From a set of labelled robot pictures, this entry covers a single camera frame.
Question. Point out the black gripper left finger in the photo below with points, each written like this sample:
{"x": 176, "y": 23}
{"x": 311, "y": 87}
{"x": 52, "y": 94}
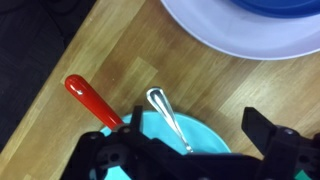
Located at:
{"x": 137, "y": 118}

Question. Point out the light blue plate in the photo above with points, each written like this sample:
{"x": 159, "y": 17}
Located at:
{"x": 203, "y": 136}

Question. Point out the silver metal spoon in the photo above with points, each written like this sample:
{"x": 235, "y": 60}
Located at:
{"x": 163, "y": 105}

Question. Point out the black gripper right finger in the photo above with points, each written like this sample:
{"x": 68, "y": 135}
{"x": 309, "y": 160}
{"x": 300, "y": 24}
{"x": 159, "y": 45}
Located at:
{"x": 258, "y": 130}

